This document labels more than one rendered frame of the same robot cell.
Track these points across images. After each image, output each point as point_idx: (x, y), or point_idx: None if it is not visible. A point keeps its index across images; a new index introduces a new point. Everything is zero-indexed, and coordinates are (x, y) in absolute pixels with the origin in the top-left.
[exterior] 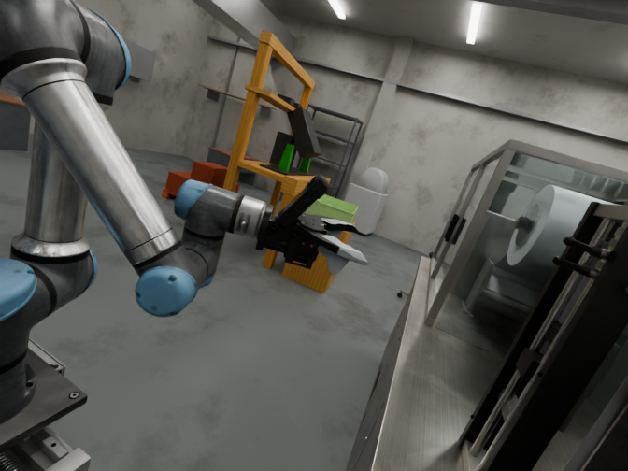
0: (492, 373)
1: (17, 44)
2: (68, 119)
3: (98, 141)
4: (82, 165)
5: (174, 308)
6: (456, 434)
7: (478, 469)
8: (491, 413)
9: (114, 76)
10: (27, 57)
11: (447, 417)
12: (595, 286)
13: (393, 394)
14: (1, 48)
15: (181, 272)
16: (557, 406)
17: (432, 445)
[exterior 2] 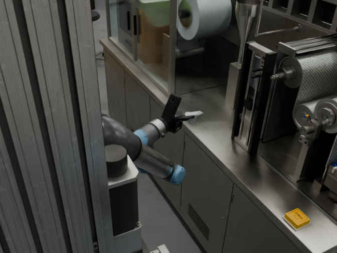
0: (210, 101)
1: (138, 147)
2: (148, 154)
3: (153, 152)
4: (154, 163)
5: (184, 176)
6: (228, 136)
7: (246, 142)
8: (240, 124)
9: None
10: (141, 148)
11: (221, 134)
12: (263, 79)
13: (204, 142)
14: (136, 152)
15: (179, 165)
16: (262, 113)
17: (228, 146)
